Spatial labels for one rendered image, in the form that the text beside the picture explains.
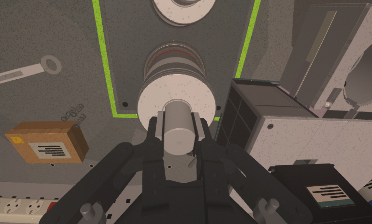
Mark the white speckled cup holder body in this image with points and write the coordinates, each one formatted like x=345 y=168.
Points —
x=312 y=145

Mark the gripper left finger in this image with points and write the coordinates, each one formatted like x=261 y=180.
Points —
x=123 y=161

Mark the brown cardboard box with label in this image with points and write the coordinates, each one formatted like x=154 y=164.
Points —
x=43 y=142

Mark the white gauge cup with knob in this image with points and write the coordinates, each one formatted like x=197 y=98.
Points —
x=176 y=89

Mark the small silver latch button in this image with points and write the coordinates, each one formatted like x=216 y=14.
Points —
x=328 y=104

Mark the small metal spring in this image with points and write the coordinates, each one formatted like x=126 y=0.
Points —
x=78 y=109
x=79 y=121
x=68 y=114

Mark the black box with label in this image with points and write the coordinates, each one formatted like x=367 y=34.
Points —
x=297 y=191

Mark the dark grey plate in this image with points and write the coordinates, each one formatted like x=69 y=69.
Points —
x=127 y=46

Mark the white power strip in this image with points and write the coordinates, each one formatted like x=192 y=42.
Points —
x=15 y=207

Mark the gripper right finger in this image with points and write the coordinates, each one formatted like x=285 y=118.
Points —
x=235 y=161

